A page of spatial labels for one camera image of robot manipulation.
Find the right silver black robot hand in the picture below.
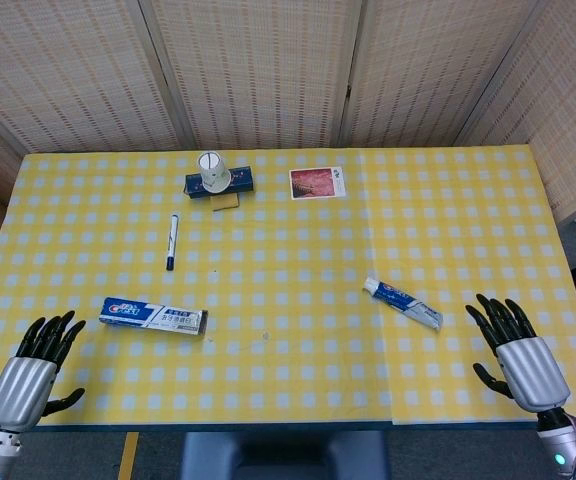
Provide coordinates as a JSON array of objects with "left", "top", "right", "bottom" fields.
[{"left": 464, "top": 293, "right": 572, "bottom": 414}]

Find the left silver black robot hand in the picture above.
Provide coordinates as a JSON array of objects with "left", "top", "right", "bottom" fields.
[{"left": 0, "top": 309, "right": 88, "bottom": 434}]

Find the blue white toothpaste box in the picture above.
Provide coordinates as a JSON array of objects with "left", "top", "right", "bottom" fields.
[{"left": 98, "top": 296, "right": 209, "bottom": 342}]

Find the blue white toothpaste tube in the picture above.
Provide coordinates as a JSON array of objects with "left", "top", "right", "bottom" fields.
[{"left": 362, "top": 277, "right": 444, "bottom": 331}]

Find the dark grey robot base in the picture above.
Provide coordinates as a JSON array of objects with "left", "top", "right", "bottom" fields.
[{"left": 180, "top": 429, "right": 392, "bottom": 480}]

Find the dark blue rectangular box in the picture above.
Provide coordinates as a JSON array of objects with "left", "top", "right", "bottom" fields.
[{"left": 183, "top": 165, "right": 257, "bottom": 201}]

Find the yellow floor tape strip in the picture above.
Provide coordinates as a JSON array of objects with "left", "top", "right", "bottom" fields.
[{"left": 117, "top": 432, "right": 140, "bottom": 480}]

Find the white blue marker pen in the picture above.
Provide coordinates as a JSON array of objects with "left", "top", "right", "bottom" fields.
[{"left": 165, "top": 213, "right": 181, "bottom": 272}]

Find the yellow white checked tablecloth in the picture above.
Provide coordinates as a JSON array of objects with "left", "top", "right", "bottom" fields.
[{"left": 0, "top": 144, "right": 576, "bottom": 434}]

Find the white paper cup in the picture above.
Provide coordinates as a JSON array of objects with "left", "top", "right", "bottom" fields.
[{"left": 196, "top": 150, "right": 233, "bottom": 195}]

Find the red picture card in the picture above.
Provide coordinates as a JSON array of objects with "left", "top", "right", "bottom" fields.
[{"left": 288, "top": 167, "right": 348, "bottom": 201}]

